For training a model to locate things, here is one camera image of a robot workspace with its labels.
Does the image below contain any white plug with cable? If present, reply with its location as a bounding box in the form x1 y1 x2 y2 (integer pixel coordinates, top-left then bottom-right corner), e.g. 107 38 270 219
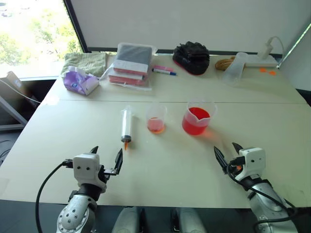
257 36 285 59

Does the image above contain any brown rope coil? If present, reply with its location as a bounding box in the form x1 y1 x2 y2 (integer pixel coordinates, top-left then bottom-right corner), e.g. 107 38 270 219
215 56 236 72

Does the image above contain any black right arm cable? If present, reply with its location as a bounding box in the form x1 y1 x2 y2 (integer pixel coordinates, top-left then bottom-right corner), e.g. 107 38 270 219
226 156 298 233

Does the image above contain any red and white flat box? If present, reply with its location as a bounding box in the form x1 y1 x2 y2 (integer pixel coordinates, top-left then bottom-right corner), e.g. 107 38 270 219
108 69 148 86

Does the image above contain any thin white cable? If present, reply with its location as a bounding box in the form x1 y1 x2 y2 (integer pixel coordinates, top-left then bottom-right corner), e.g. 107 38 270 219
0 79 41 104

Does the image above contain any grey metal stand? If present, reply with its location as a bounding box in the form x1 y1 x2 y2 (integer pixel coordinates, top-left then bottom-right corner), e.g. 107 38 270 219
0 95 28 132

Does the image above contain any cardboard box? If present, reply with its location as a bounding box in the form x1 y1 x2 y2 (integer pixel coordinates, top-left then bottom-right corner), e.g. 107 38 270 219
0 70 42 104

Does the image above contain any green towel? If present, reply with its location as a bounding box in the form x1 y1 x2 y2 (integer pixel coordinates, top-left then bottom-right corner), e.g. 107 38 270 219
60 51 108 78

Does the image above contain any small clear measuring cup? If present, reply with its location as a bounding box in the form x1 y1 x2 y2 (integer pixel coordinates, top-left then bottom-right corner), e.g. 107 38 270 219
145 102 168 134

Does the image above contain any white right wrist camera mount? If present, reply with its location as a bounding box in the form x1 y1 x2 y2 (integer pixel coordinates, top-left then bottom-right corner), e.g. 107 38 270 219
234 147 266 182

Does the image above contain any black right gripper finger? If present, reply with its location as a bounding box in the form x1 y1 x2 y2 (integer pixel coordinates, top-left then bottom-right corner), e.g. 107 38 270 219
213 146 229 174
232 142 244 156

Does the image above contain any empty clear plastic cup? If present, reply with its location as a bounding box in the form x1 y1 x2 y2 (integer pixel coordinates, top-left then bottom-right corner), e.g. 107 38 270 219
222 51 249 87

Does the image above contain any clear plastic bag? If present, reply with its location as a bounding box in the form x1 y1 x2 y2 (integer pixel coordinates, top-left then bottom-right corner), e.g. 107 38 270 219
100 42 159 92

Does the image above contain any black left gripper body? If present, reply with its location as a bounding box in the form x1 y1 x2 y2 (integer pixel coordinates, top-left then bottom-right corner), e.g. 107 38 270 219
98 164 114 184

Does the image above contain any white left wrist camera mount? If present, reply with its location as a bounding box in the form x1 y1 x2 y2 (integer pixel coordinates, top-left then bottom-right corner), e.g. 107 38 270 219
72 153 108 193

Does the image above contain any white marker with blue cap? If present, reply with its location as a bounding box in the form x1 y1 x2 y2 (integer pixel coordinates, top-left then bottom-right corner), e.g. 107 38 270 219
152 67 178 77

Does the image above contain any beaker with red liquid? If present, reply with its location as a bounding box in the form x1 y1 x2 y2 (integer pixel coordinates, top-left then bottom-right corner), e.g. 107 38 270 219
181 97 218 136

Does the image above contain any silver metal pole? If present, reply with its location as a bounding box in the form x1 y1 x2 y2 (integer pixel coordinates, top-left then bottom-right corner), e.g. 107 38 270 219
277 23 311 70

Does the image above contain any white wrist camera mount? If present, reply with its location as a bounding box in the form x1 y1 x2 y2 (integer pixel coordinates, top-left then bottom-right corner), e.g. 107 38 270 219
234 147 266 182
72 153 108 193

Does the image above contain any white power strip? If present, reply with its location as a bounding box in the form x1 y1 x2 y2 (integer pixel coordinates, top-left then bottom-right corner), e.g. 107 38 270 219
243 54 279 69

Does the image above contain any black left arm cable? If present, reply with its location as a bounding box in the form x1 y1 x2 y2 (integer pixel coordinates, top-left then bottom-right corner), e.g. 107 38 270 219
35 159 74 233

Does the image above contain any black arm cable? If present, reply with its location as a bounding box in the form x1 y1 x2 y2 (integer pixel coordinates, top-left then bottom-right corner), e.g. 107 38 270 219
35 159 74 233
226 156 298 233

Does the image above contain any black crumpled cloth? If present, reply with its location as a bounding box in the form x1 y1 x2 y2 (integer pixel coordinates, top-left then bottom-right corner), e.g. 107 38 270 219
172 41 210 76

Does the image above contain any black window frame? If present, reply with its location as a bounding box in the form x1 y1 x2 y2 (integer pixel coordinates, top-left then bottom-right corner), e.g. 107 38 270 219
63 0 93 53

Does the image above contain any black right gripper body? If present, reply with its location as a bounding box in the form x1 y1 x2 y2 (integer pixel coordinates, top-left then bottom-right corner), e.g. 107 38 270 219
226 160 244 180

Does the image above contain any large clear plastic syringe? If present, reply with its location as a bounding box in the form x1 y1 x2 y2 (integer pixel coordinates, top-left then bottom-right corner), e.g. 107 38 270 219
120 105 134 151

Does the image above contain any purple tissue pack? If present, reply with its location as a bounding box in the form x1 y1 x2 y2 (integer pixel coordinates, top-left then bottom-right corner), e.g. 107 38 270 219
63 65 101 96

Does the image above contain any grey-topped white red box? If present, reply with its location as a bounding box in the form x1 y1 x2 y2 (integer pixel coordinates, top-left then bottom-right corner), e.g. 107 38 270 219
113 43 154 76

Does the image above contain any grey rounded shape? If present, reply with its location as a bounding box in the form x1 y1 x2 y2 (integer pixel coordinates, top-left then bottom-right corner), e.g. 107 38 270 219
111 206 144 233
170 207 207 233

